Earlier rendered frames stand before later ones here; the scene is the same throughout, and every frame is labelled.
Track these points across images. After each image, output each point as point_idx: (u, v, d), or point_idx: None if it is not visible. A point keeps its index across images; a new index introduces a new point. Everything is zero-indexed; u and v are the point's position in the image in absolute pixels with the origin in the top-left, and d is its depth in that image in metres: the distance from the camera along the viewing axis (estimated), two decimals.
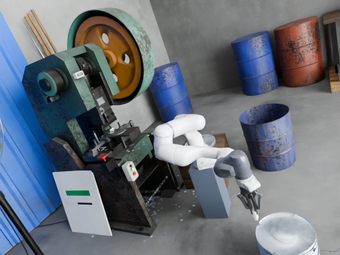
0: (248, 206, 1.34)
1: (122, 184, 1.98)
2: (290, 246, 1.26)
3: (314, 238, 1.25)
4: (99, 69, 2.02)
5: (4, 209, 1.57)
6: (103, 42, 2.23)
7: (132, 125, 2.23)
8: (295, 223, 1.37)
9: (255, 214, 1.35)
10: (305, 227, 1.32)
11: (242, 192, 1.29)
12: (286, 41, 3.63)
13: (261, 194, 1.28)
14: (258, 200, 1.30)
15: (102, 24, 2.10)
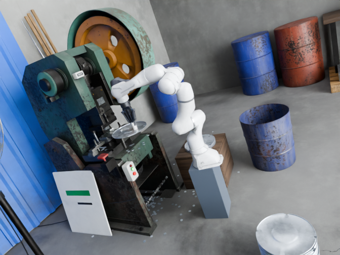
0: None
1: (122, 184, 1.98)
2: (124, 128, 2.12)
3: (112, 135, 2.04)
4: (99, 69, 2.02)
5: (4, 209, 1.57)
6: (123, 63, 2.24)
7: None
8: (124, 134, 1.98)
9: None
10: (118, 136, 1.99)
11: (130, 103, 1.94)
12: (286, 41, 3.63)
13: (122, 111, 1.98)
14: (125, 113, 1.98)
15: None
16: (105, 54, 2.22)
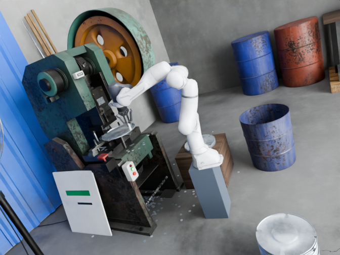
0: None
1: (122, 184, 1.98)
2: (108, 135, 2.10)
3: (110, 139, 1.98)
4: (99, 69, 2.02)
5: (4, 209, 1.57)
6: (119, 49, 2.19)
7: None
8: (123, 132, 2.03)
9: None
10: (118, 136, 2.00)
11: None
12: (286, 41, 3.63)
13: (116, 115, 1.92)
14: (119, 117, 1.95)
15: (132, 51, 2.09)
16: None
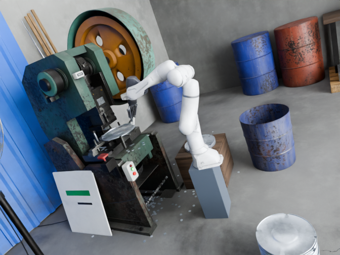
0: None
1: (122, 184, 1.98)
2: (125, 131, 2.05)
3: (133, 124, 2.15)
4: (99, 69, 2.02)
5: (4, 209, 1.57)
6: None
7: (132, 125, 2.23)
8: (121, 127, 2.18)
9: (130, 119, 2.12)
10: (127, 125, 2.18)
11: None
12: (286, 41, 3.63)
13: (127, 109, 2.00)
14: (128, 111, 2.04)
15: None
16: (110, 64, 2.24)
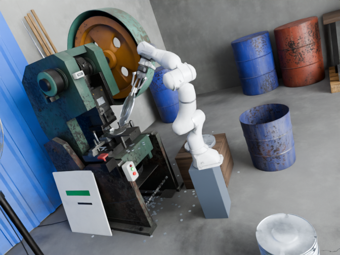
0: (134, 83, 1.95)
1: (122, 184, 1.98)
2: (131, 98, 1.98)
3: (127, 97, 2.09)
4: (99, 69, 2.02)
5: (4, 209, 1.57)
6: (112, 43, 2.19)
7: (132, 125, 2.23)
8: (123, 111, 2.07)
9: (135, 91, 1.96)
10: (124, 105, 2.09)
11: (140, 69, 1.93)
12: (286, 41, 3.63)
13: (147, 78, 1.99)
14: (143, 81, 1.97)
15: (122, 35, 2.06)
16: None
